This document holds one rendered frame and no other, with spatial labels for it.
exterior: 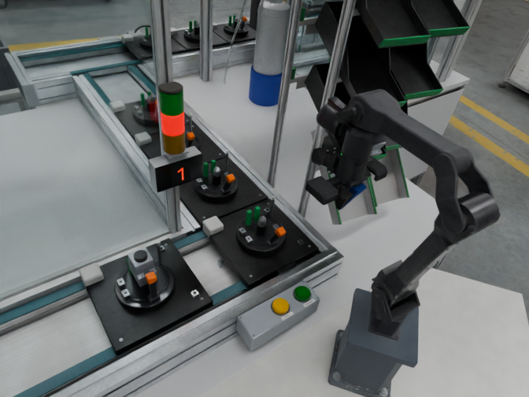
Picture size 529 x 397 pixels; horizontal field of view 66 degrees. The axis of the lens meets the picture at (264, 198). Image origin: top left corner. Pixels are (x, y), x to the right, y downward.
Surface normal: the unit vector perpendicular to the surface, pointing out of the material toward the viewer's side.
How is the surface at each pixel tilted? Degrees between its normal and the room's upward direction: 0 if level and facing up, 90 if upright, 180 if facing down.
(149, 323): 0
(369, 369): 90
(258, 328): 0
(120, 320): 0
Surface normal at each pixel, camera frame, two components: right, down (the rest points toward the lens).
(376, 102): 0.17, -0.65
